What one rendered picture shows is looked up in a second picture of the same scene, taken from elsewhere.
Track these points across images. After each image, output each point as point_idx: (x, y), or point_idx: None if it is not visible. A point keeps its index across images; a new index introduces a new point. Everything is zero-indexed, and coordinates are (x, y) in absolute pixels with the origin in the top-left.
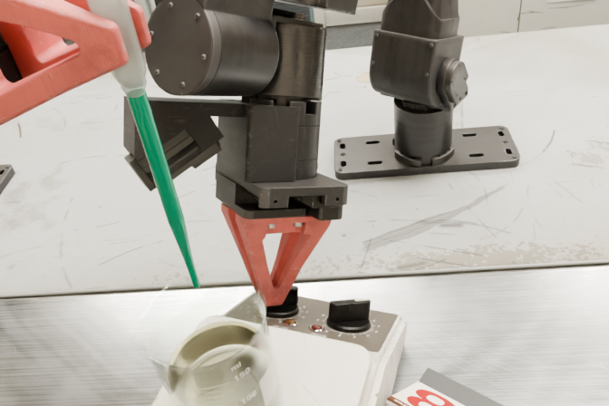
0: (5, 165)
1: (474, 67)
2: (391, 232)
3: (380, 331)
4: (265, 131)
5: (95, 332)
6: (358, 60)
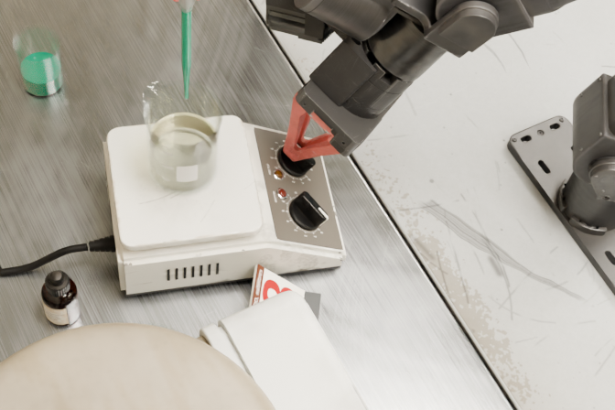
0: None
1: None
2: (457, 219)
3: (307, 238)
4: (341, 63)
5: (231, 50)
6: None
